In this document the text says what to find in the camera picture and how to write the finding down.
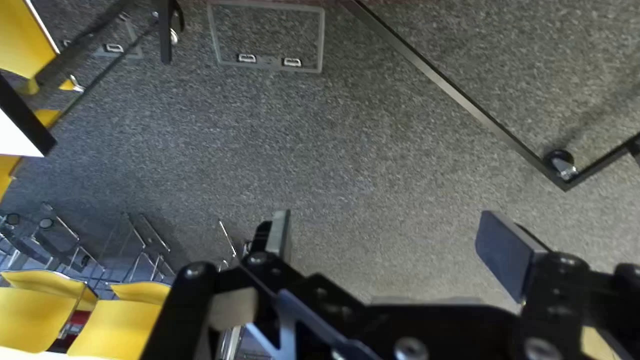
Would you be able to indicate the yellow chair left second row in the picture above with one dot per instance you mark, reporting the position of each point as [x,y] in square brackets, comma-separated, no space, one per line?
[36,304]

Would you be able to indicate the near white table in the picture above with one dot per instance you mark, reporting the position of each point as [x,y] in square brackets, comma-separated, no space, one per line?
[21,130]

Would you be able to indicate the yellow chair near table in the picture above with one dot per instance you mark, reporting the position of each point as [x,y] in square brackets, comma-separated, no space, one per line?
[24,48]

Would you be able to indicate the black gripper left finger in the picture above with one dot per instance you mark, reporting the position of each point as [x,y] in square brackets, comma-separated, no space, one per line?
[268,243]

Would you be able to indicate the black rack base frame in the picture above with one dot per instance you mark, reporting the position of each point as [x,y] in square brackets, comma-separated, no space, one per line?
[557,165]

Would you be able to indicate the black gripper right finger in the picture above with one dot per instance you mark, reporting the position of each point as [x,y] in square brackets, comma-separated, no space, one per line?
[511,250]

